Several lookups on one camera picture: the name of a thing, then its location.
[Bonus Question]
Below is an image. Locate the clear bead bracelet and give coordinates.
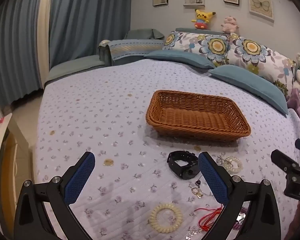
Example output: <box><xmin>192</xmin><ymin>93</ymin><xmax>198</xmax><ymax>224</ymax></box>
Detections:
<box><xmin>184</xmin><ymin>227</ymin><xmax>206</xmax><ymax>240</ymax></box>

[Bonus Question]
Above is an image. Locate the white framed butterfly picture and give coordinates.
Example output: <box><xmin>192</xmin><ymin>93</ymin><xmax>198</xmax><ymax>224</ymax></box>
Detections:
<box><xmin>248</xmin><ymin>0</ymin><xmax>275</xmax><ymax>21</ymax></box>

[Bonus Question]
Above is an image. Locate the yellow plush toy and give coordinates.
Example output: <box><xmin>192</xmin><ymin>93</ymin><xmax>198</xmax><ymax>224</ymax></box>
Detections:
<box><xmin>191</xmin><ymin>8</ymin><xmax>216</xmax><ymax>30</ymax></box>

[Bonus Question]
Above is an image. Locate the cream spiral hair tie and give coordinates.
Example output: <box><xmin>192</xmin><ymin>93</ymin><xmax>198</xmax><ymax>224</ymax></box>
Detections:
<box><xmin>149</xmin><ymin>203</ymin><xmax>183</xmax><ymax>230</ymax></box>

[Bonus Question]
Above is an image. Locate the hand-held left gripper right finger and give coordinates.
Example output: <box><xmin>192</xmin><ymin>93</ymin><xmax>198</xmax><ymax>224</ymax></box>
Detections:
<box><xmin>198</xmin><ymin>151</ymin><xmax>282</xmax><ymax>240</ymax></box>

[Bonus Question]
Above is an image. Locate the blue pillow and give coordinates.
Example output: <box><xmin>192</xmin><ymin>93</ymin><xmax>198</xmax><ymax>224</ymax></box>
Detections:
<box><xmin>208</xmin><ymin>64</ymin><xmax>289</xmax><ymax>117</ymax></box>
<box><xmin>143</xmin><ymin>49</ymin><xmax>217</xmax><ymax>69</ymax></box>

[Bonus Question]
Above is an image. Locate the white side table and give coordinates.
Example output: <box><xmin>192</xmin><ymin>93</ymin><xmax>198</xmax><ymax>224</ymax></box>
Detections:
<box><xmin>0</xmin><ymin>112</ymin><xmax>33</xmax><ymax>233</ymax></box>

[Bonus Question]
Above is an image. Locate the floral print pillow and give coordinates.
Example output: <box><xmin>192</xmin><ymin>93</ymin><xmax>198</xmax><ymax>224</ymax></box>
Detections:
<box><xmin>162</xmin><ymin>31</ymin><xmax>232</xmax><ymax>68</ymax></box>
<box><xmin>226</xmin><ymin>32</ymin><xmax>297</xmax><ymax>98</ymax></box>

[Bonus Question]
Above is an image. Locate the silver chain purple pendant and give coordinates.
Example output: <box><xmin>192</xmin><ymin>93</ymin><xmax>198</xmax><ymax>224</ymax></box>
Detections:
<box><xmin>189</xmin><ymin>175</ymin><xmax>210</xmax><ymax>198</ymax></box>

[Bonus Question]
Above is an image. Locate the pink plush toy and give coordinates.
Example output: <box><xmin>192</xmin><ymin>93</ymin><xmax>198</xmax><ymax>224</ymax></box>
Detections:
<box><xmin>221</xmin><ymin>16</ymin><xmax>241</xmax><ymax>34</ymax></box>

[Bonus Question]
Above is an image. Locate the blue curtain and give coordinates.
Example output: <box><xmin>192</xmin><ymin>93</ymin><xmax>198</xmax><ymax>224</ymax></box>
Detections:
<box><xmin>0</xmin><ymin>0</ymin><xmax>45</xmax><ymax>110</ymax></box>
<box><xmin>49</xmin><ymin>0</ymin><xmax>133</xmax><ymax>68</ymax></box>

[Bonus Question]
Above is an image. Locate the brown wicker basket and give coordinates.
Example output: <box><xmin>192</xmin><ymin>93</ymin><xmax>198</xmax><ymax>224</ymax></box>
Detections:
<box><xmin>145</xmin><ymin>89</ymin><xmax>251</xmax><ymax>142</ymax></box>

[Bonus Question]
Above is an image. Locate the red string bracelet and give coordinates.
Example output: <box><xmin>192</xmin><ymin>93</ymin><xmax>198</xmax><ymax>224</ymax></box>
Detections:
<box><xmin>194</xmin><ymin>204</ymin><xmax>225</xmax><ymax>231</ymax></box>

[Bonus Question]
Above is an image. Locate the grey green sofa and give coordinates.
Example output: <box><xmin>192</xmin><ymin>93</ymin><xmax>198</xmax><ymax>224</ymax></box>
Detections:
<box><xmin>44</xmin><ymin>28</ymin><xmax>165</xmax><ymax>89</ymax></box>

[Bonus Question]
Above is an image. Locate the black wristwatch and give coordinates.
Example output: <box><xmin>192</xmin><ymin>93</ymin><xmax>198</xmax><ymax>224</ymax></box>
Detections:
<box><xmin>167</xmin><ymin>150</ymin><xmax>201</xmax><ymax>180</ymax></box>

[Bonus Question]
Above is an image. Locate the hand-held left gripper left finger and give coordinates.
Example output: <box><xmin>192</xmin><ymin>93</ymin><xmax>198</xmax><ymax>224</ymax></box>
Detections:
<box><xmin>14</xmin><ymin>151</ymin><xmax>95</xmax><ymax>240</ymax></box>

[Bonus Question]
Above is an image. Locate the purple bead bracelet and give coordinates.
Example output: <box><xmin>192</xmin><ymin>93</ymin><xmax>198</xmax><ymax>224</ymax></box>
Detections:
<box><xmin>232</xmin><ymin>206</ymin><xmax>251</xmax><ymax>230</ymax></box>

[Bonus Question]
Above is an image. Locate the white pearl bracelet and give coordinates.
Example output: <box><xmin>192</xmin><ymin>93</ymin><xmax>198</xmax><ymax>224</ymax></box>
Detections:
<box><xmin>216</xmin><ymin>155</ymin><xmax>243</xmax><ymax>173</ymax></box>

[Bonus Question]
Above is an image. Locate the cream curtain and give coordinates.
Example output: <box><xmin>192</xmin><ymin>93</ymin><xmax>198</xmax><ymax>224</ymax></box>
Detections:
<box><xmin>36</xmin><ymin>0</ymin><xmax>56</xmax><ymax>89</ymax></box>

